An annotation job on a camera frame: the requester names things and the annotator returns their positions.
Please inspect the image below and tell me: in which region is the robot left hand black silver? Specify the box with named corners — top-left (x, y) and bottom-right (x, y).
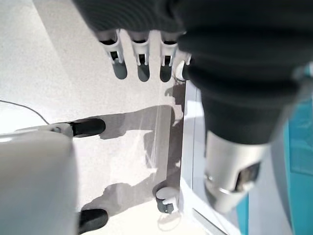
top-left (70, 0), bottom-right (313, 214)

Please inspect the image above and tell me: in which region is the teal panel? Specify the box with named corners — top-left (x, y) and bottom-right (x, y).
top-left (241, 62), bottom-right (313, 235)

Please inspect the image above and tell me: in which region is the thin grey floor cable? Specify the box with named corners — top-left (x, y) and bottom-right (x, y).
top-left (0, 98), bottom-right (50, 124)

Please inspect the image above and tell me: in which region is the grey caster wheel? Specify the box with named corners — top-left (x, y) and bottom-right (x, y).
top-left (155, 187), bottom-right (179, 215)

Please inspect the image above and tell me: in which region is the black robot foot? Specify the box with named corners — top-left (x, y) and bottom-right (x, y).
top-left (77, 208), bottom-right (109, 235)
top-left (70, 118), bottom-right (107, 138)

